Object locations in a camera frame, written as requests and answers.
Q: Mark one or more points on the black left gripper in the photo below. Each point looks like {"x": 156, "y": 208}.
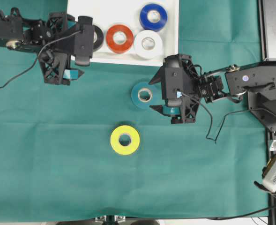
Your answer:
{"x": 54, "y": 62}

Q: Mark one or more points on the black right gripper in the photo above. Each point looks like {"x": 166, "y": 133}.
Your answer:
{"x": 195, "y": 88}

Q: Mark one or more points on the black tape roll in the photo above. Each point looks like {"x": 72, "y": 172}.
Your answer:
{"x": 98, "y": 38}

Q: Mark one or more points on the white tape roll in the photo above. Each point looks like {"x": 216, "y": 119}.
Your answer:
{"x": 148, "y": 44}

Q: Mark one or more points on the red tape roll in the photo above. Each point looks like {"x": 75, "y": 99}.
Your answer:
{"x": 119, "y": 38}

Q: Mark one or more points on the blue tape roll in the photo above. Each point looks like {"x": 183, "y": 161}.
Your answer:
{"x": 153, "y": 17}

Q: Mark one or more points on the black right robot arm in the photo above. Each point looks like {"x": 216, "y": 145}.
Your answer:
{"x": 253, "y": 79}

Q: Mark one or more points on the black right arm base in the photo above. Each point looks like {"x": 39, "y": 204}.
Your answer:
{"x": 264, "y": 111}

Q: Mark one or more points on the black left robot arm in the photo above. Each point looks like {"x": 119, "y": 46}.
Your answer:
{"x": 11, "y": 33}

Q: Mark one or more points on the teal tape roll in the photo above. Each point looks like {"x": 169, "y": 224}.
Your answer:
{"x": 144, "y": 95}

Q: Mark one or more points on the yellow tape roll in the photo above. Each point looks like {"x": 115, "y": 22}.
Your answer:
{"x": 125, "y": 140}

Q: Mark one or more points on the white plastic tray case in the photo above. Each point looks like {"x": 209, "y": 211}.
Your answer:
{"x": 106, "y": 13}

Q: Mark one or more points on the small white tag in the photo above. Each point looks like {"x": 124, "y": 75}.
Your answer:
{"x": 272, "y": 145}

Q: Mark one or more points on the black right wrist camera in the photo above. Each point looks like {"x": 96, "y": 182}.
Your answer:
{"x": 171, "y": 83}

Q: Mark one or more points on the metal camera stand base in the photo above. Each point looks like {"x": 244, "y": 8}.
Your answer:
{"x": 110, "y": 219}

